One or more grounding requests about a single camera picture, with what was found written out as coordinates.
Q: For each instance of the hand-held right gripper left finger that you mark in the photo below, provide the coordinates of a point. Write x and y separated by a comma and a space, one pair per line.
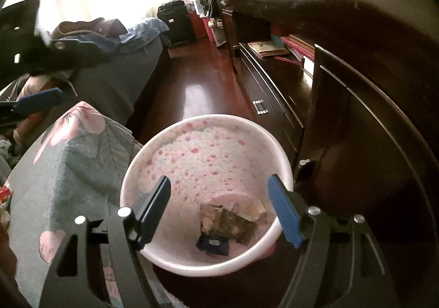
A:
153, 215

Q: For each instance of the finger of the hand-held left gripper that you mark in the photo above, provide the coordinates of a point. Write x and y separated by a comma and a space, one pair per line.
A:
68, 46
37, 101

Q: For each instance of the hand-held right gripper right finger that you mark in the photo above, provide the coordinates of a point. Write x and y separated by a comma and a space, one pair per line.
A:
284, 215

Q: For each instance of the pink floral plastic bin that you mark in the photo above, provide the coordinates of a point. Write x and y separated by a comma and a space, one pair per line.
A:
205, 157

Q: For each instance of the brown blanket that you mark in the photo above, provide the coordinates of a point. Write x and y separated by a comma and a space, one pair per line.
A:
89, 26

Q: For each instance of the dark patterned wrapper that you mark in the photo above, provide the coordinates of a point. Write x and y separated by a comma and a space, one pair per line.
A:
236, 225

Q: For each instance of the crumpled beige wrapper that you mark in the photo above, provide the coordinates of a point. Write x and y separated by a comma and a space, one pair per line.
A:
210, 219

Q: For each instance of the bed with grey sheet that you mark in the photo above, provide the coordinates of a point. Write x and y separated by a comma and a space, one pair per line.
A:
116, 81

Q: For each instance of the dark blue wrapper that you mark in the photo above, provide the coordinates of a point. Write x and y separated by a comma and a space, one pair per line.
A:
212, 245

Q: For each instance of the green floral tablecloth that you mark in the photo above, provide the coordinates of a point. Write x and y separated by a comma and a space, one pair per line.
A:
75, 174

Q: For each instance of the black suitcase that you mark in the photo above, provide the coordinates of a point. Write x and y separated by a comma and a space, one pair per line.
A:
176, 23

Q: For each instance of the red container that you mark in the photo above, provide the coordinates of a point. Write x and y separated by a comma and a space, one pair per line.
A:
197, 25

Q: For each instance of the dark wooden cabinet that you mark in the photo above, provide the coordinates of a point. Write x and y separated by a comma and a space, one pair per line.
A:
360, 105

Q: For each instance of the illustrated book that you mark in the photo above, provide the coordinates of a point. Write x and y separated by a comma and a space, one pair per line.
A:
267, 48

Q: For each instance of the stack of red books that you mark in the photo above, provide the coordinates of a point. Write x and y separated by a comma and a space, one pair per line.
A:
301, 45

